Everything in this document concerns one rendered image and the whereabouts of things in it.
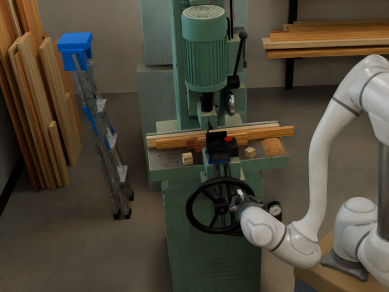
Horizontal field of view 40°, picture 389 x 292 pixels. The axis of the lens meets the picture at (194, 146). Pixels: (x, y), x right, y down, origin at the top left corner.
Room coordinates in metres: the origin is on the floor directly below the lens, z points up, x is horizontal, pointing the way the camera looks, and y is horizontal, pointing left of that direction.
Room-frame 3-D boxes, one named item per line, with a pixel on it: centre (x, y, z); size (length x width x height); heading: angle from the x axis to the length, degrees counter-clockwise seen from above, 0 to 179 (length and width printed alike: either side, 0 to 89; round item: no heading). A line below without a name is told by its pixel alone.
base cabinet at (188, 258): (2.16, -0.05, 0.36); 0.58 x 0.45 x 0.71; 5
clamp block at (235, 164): (1.85, -0.11, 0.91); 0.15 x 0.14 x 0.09; 95
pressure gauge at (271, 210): (1.85, -0.34, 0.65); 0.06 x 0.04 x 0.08; 95
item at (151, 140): (2.06, -0.09, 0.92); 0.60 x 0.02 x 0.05; 95
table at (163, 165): (1.93, -0.10, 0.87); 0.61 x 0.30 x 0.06; 95
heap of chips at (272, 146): (1.97, -0.34, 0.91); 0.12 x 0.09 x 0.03; 5
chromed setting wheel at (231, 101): (2.18, -0.17, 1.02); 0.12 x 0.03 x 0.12; 5
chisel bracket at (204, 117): (2.06, -0.06, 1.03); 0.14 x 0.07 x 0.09; 5
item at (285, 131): (2.04, -0.14, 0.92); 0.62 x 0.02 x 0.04; 95
